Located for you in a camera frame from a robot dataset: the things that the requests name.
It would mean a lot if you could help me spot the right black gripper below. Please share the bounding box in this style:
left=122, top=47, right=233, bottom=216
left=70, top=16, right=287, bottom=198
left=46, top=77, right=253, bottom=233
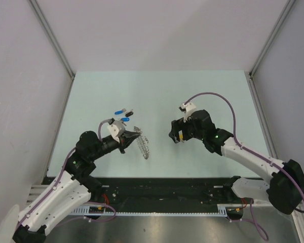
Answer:
left=169, top=116, right=205, bottom=144

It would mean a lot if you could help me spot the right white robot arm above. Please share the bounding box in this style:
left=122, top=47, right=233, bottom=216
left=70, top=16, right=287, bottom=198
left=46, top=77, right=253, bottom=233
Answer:
left=169, top=110, right=304, bottom=215

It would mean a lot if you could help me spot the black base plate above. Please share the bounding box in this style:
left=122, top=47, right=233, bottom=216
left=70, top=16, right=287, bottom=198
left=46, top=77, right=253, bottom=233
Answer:
left=42, top=177, right=286, bottom=213

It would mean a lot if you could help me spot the left aluminium frame post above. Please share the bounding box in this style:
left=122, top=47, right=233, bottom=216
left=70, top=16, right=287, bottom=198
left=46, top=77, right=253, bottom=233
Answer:
left=27, top=0, right=75, bottom=80

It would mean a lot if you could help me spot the metal disc with keyrings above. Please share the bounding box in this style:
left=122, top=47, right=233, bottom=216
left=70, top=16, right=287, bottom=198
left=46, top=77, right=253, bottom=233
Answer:
left=134, top=126, right=150, bottom=160

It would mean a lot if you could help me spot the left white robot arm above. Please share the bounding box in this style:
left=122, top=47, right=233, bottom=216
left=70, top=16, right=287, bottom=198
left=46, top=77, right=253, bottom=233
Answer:
left=12, top=131, right=140, bottom=242

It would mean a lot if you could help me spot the aluminium front rail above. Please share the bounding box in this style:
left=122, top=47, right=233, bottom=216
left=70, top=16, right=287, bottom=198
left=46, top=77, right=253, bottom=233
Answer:
left=26, top=184, right=301, bottom=206

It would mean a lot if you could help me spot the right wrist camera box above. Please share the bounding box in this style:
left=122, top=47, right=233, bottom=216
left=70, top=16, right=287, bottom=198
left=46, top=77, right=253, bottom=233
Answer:
left=179, top=102, right=197, bottom=123

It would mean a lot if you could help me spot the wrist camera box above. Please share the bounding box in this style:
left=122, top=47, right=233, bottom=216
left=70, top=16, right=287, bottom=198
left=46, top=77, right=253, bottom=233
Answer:
left=107, top=118, right=125, bottom=143
left=179, top=102, right=197, bottom=123

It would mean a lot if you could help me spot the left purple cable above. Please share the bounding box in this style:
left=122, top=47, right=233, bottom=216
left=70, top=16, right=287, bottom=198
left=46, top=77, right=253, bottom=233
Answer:
left=15, top=117, right=117, bottom=226

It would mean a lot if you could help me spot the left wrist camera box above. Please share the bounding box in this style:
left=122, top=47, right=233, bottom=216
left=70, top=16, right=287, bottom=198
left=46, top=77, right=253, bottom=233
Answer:
left=107, top=118, right=125, bottom=143

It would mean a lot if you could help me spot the right aluminium frame post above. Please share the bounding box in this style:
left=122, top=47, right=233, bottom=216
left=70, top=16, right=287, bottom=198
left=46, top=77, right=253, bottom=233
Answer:
left=248, top=0, right=298, bottom=78

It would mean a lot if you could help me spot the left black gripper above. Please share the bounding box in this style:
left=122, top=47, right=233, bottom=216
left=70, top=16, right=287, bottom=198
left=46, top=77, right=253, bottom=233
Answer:
left=89, top=130, right=139, bottom=161

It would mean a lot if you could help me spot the blue tag key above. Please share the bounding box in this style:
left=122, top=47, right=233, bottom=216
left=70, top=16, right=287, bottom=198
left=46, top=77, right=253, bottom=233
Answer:
left=114, top=108, right=126, bottom=115
left=120, top=117, right=130, bottom=126

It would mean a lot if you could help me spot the yellow tag key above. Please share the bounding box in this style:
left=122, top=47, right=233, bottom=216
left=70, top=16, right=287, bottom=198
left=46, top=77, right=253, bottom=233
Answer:
left=179, top=133, right=184, bottom=143

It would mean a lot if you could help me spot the white slotted cable duct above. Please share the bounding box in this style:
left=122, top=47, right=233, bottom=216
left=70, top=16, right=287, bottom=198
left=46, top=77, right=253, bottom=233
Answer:
left=65, top=204, right=246, bottom=221

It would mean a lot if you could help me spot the purple cable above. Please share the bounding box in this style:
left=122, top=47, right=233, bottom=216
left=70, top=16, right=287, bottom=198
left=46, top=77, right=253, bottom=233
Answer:
left=15, top=117, right=117, bottom=226
left=183, top=92, right=304, bottom=241

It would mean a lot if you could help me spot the aluminium frame post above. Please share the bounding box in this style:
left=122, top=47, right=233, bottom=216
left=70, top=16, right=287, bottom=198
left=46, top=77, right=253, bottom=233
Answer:
left=27, top=0, right=75, bottom=80
left=248, top=0, right=298, bottom=78

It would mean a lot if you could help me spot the black tag key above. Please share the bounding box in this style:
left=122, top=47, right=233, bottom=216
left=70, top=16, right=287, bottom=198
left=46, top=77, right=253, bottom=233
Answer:
left=125, top=109, right=133, bottom=117

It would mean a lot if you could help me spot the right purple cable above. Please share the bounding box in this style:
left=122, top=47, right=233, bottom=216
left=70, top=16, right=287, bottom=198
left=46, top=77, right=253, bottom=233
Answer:
left=183, top=92, right=304, bottom=241

